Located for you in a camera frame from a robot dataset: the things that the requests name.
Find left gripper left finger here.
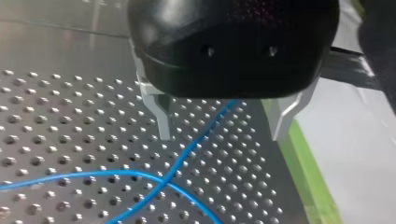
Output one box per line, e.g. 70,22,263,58
129,39,173,141

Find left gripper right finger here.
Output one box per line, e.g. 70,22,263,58
267,77,320,142

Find blue cable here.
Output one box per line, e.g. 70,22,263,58
0,99,240,224

